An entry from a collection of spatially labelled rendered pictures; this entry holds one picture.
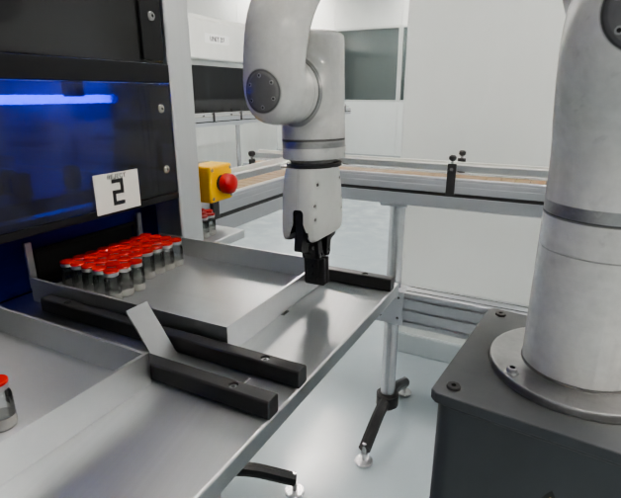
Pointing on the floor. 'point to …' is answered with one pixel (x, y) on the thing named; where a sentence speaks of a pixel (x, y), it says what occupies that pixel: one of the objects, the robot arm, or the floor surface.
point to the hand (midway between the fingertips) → (316, 269)
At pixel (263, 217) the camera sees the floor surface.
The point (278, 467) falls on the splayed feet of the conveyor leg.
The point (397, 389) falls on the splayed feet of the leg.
